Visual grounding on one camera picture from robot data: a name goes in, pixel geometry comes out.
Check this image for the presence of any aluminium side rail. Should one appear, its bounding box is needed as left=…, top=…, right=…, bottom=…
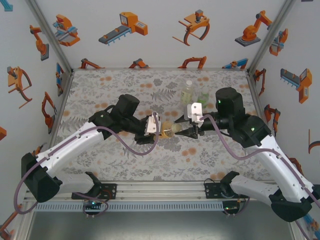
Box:
left=49, top=69, right=76, bottom=141
left=246, top=69, right=278, bottom=176

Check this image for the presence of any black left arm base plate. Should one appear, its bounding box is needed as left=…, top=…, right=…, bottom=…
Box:
left=72, top=183, right=118, bottom=201

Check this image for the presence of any aluminium front rail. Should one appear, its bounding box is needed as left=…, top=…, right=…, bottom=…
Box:
left=23, top=180, right=276, bottom=202

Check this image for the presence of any pale yellow label plastic bottle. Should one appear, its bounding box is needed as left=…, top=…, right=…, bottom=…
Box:
left=179, top=79, right=195, bottom=107

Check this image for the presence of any floral patterned table mat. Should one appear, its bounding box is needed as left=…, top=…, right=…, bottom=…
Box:
left=53, top=68, right=278, bottom=182

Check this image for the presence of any slotted grey cable duct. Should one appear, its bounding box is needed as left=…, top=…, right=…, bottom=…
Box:
left=33, top=201, right=225, bottom=213

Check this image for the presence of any grey corner bracket plate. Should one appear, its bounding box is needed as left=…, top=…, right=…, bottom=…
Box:
left=56, top=71, right=74, bottom=98

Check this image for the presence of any aluminium corner post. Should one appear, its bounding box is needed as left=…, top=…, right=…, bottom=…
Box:
left=24, top=0, right=75, bottom=73
left=247, top=0, right=298, bottom=73

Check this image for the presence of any green label plastic bottle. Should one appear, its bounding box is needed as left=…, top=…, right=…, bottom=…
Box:
left=196, top=86, right=211, bottom=109

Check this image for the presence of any aluminium lower frame post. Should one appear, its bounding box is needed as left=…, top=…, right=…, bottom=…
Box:
left=287, top=219, right=310, bottom=240
left=13, top=201, right=36, bottom=240

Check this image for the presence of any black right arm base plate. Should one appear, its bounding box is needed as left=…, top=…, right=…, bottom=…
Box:
left=204, top=181, right=223, bottom=200

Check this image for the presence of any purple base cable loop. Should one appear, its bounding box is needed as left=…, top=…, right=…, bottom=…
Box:
left=223, top=194, right=251, bottom=218
left=74, top=191, right=110, bottom=219

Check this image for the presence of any small circuit board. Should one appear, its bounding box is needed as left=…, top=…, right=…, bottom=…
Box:
left=83, top=199, right=103, bottom=211
left=223, top=203, right=240, bottom=213

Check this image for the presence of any orange label tea bottle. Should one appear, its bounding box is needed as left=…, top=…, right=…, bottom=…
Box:
left=159, top=121, right=176, bottom=140

